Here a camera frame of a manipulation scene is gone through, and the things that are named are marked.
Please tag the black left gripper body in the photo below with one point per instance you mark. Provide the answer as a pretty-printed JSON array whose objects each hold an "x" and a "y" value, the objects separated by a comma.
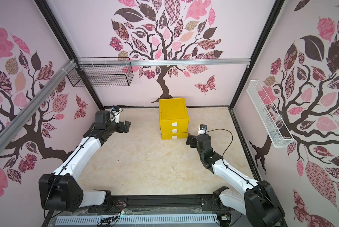
[{"x": 120, "y": 128}]

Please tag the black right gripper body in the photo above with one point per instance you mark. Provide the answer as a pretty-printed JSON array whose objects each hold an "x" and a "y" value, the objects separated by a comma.
[{"x": 195, "y": 140}]

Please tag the yellow bottom drawer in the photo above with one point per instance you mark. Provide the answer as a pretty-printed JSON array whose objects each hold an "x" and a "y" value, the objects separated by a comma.
[{"x": 170, "y": 136}]

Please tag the yellow top drawer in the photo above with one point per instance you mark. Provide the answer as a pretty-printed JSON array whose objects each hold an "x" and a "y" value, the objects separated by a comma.
[{"x": 179, "y": 124}]

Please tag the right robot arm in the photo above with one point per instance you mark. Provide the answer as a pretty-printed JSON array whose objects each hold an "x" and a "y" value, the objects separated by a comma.
[{"x": 256, "y": 200}]

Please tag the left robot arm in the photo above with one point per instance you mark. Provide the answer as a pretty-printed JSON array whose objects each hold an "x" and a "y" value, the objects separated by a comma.
[{"x": 60, "y": 190}]

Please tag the yellow plastic drawer cabinet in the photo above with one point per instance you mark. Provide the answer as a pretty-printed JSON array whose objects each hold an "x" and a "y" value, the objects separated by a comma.
[{"x": 174, "y": 108}]

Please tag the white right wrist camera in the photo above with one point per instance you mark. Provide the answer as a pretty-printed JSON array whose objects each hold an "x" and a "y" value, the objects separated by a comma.
[{"x": 202, "y": 129}]

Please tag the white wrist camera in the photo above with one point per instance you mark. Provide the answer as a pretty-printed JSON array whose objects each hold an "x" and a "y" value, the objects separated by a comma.
[
  {"x": 202, "y": 129},
  {"x": 116, "y": 110}
]

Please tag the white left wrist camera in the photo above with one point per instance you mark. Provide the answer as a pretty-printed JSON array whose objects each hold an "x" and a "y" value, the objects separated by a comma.
[{"x": 116, "y": 110}]

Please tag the black wire basket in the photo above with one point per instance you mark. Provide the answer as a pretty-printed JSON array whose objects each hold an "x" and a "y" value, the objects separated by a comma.
[{"x": 105, "y": 73}]

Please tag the white slotted cable duct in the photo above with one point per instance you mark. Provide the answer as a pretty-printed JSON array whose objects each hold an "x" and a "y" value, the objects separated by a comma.
[{"x": 137, "y": 220}]

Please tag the white wire shelf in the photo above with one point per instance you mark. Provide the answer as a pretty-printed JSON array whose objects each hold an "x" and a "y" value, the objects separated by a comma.
[{"x": 263, "y": 99}]

